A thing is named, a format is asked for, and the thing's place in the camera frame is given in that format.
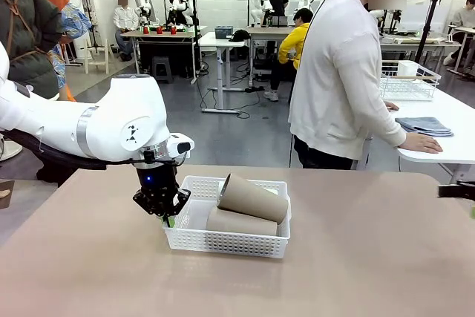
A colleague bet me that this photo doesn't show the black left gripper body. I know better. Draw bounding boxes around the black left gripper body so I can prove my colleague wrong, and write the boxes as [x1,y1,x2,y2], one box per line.
[135,164,182,217]

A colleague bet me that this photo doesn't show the white perforated plastic basket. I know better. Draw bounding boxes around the white perforated plastic basket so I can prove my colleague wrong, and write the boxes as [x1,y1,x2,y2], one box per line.
[163,174,292,260]

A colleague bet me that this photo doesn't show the brown paper cup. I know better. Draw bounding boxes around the brown paper cup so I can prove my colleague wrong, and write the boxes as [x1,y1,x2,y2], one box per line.
[205,206,279,238]
[215,172,290,226]

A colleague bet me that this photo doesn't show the blue grey towel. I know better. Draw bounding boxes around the blue grey towel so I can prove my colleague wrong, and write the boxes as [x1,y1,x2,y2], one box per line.
[394,116,455,138]

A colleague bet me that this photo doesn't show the person's right forearm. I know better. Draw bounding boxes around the person's right forearm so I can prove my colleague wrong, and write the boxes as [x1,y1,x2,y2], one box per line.
[354,107,408,148]

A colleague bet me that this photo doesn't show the person's right hand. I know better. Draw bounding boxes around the person's right hand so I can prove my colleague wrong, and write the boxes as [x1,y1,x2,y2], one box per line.
[399,132,444,155]

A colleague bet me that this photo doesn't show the white side table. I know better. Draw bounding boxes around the white side table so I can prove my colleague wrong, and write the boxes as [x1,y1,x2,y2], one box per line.
[381,85,475,185]

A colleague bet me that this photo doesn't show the grey plastic stool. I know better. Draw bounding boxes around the grey plastic stool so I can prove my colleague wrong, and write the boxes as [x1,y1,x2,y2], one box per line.
[151,56,174,85]

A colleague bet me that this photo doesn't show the white cup in rack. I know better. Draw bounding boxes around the white cup in rack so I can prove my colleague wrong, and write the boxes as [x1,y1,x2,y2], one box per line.
[396,60,421,77]

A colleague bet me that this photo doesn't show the white wooden step stool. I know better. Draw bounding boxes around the white wooden step stool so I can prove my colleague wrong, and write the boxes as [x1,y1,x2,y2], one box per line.
[82,37,112,76]

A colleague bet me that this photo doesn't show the white round floor base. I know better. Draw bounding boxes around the white round floor base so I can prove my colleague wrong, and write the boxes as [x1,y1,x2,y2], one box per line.
[0,137,24,163]

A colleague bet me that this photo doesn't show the long cluttered background table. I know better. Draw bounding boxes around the long cluttered background table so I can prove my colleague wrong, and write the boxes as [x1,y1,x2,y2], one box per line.
[379,32,465,73]

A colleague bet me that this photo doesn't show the white standing desk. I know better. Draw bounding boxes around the white standing desk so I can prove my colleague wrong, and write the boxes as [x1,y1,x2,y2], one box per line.
[197,30,249,115]

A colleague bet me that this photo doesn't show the teal storage box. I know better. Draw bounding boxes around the teal storage box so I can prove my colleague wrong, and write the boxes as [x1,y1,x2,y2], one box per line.
[214,24,235,40]

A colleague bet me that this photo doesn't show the seated man in white shirt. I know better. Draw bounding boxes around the seated man in white shirt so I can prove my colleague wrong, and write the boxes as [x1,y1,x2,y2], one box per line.
[112,0,140,62]

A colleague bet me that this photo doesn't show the black baseball cap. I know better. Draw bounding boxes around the black baseball cap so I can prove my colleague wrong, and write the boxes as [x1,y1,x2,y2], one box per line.
[228,29,252,43]

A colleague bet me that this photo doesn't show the person in white cardigan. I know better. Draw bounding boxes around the person in white cardigan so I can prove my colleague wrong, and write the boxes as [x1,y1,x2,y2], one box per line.
[287,0,424,170]

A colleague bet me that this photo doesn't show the black tripod stand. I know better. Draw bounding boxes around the black tripod stand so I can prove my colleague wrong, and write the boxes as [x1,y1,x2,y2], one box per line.
[414,0,445,66]

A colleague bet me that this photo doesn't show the seated person in grey top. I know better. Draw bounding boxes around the seated person in grey top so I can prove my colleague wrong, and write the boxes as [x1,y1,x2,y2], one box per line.
[443,0,475,68]

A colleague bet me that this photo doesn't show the person in orange jacket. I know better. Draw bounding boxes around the person in orange jacket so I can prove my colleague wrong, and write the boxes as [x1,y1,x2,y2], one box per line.
[16,0,94,103]

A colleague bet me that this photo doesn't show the brown top white leg table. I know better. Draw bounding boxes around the brown top white leg table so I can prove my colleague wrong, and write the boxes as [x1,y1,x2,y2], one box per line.
[245,26,296,88]

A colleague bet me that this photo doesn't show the person in yellow hoodie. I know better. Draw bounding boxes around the person in yellow hoodie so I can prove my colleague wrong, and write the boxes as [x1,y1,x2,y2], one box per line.
[263,7,315,103]

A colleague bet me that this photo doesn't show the person in dark green coat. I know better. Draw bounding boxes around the person in dark green coat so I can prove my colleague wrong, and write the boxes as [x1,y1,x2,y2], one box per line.
[0,0,65,101]

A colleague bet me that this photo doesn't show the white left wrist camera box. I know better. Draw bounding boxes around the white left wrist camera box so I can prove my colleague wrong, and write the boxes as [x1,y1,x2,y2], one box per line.
[167,132,196,166]

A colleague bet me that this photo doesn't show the white wire dish rack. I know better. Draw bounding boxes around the white wire dish rack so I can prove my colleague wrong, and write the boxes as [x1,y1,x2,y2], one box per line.
[379,59,442,102]

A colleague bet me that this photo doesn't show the brown table with black frame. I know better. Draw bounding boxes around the brown table with black frame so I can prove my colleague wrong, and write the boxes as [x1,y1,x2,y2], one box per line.
[119,29,199,85]

